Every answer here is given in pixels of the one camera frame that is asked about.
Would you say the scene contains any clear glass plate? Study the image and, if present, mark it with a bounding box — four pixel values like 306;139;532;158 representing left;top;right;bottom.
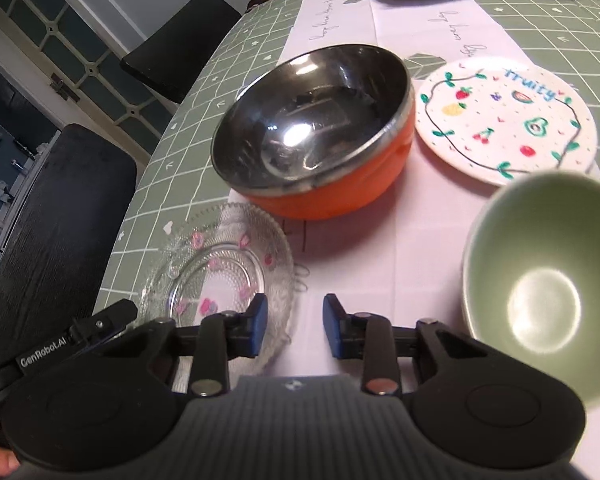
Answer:
137;201;297;376

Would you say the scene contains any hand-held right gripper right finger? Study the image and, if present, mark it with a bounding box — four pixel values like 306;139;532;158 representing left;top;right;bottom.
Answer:
322;294;482;396

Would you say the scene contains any white fruit-print plate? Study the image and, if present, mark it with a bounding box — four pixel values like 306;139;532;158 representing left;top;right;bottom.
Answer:
414;56;598;187

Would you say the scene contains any orange steel-lined bowl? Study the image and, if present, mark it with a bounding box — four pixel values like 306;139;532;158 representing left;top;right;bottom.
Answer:
211;44;415;221

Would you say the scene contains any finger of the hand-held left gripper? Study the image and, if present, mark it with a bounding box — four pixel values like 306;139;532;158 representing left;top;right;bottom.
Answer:
72;299;137;349

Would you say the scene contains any glass-paned door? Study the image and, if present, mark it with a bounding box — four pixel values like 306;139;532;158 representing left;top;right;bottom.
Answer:
0;0;181;156

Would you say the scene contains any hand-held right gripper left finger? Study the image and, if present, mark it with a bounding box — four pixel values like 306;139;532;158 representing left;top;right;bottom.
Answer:
114;294;270;399

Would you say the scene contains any black wooden chair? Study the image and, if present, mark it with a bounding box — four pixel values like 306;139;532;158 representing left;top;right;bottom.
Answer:
0;122;138;367
120;0;243;106

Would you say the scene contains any dark door handle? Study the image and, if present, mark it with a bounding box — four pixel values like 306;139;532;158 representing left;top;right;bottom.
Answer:
50;74;81;102

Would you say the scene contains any green checked tablecloth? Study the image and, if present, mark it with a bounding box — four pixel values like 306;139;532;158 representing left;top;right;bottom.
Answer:
92;0;600;466

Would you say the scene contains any green bowl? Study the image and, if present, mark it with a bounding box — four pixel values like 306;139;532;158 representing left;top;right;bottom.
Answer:
461;170;600;408

